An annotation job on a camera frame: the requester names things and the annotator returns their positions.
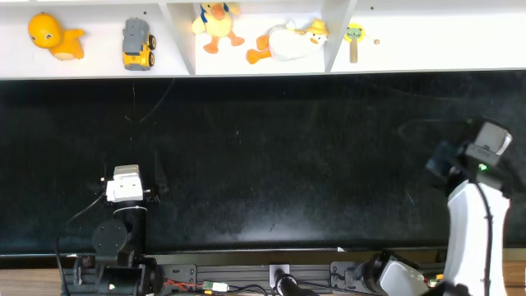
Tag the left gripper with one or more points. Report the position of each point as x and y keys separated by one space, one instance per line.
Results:
x=150 y=196

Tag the grey and yellow toy truck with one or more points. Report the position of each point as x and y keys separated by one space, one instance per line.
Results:
x=137 y=45

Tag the yellow rubber duck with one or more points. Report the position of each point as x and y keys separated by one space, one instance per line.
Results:
x=53 y=37

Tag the yellow rattle drum toy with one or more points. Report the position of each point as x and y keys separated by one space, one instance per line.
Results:
x=353 y=35

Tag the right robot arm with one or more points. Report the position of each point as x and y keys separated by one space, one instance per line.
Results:
x=468 y=238

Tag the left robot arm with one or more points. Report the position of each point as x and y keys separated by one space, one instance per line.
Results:
x=109 y=238

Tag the yellow plush duck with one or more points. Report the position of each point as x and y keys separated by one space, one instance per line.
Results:
x=218 y=26

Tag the white plush duck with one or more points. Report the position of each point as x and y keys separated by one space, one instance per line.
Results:
x=292 y=43

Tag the white shelf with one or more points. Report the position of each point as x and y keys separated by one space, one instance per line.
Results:
x=431 y=49

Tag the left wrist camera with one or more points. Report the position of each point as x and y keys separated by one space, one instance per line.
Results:
x=125 y=185

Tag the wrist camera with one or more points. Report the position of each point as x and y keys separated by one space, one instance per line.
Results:
x=491 y=137
x=125 y=185

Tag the mounting rail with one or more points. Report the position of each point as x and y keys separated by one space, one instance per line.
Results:
x=246 y=279

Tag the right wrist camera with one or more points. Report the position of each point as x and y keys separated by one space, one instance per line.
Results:
x=491 y=137

